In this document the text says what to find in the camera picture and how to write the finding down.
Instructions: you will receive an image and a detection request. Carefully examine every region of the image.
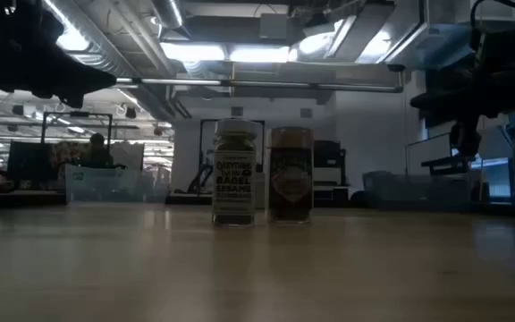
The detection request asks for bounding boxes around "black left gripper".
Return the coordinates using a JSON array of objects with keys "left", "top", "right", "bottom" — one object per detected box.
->
[{"left": 0, "top": 0, "right": 118, "bottom": 108}]

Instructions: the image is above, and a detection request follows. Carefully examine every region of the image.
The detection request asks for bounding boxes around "white lid bagel seasoning jar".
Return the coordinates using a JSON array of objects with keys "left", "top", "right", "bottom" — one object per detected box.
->
[{"left": 212, "top": 118, "right": 258, "bottom": 228}]

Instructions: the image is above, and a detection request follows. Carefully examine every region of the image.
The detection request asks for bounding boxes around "tan lid dark label jar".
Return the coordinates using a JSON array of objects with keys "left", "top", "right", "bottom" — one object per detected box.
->
[{"left": 267, "top": 126, "right": 315, "bottom": 225}]

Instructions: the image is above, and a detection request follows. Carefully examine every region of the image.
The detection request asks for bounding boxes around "white tilted panel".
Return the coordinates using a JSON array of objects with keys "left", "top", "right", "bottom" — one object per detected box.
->
[{"left": 480, "top": 126, "right": 515, "bottom": 160}]

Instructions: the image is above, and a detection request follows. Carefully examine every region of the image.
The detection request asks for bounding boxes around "patterned panel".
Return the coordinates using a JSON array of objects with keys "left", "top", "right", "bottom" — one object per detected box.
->
[{"left": 51, "top": 140, "right": 89, "bottom": 167}]

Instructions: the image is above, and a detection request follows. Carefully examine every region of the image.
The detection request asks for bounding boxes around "person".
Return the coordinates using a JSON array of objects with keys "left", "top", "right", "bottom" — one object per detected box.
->
[{"left": 80, "top": 132, "right": 116, "bottom": 170}]

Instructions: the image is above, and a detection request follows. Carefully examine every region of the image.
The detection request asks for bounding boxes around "dark monitor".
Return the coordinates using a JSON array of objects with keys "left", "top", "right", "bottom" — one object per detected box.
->
[{"left": 6, "top": 140, "right": 57, "bottom": 182}]

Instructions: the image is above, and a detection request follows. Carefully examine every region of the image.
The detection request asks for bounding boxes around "grey plastic bin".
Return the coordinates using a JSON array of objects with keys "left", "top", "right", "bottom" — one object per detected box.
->
[{"left": 362, "top": 169, "right": 483, "bottom": 212}]

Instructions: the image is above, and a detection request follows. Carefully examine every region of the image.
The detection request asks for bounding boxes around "clear plastic bin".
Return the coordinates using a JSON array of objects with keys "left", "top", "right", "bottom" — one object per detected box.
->
[{"left": 63, "top": 163, "right": 173, "bottom": 205}]

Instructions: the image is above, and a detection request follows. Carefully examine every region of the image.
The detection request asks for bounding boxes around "bright light panel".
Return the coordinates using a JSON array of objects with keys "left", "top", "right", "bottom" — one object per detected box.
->
[
  {"left": 229, "top": 45, "right": 291, "bottom": 64},
  {"left": 160, "top": 42, "right": 226, "bottom": 63}
]

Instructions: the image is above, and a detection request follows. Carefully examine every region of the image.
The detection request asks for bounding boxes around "black equipment cabinet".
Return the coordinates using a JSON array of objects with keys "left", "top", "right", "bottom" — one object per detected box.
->
[{"left": 313, "top": 139, "right": 347, "bottom": 170}]

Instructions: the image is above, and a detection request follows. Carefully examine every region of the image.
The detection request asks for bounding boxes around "long grey pipe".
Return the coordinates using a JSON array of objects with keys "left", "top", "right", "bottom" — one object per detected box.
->
[{"left": 114, "top": 76, "right": 405, "bottom": 94}]

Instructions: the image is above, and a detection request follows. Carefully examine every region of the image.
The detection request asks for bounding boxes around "large silver round duct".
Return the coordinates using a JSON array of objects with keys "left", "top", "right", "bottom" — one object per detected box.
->
[{"left": 42, "top": 0, "right": 142, "bottom": 78}]

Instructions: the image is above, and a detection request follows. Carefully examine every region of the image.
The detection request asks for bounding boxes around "rectangular metal duct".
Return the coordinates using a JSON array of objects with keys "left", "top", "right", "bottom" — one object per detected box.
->
[{"left": 328, "top": 0, "right": 477, "bottom": 72}]

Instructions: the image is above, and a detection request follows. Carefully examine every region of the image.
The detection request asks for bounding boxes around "black aluminium table frame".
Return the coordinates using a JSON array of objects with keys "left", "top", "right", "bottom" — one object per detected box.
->
[{"left": 0, "top": 188, "right": 515, "bottom": 216}]

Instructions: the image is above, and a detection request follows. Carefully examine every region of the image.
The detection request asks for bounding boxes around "small silver round duct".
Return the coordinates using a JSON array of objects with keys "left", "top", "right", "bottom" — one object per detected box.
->
[{"left": 149, "top": 0, "right": 185, "bottom": 30}]

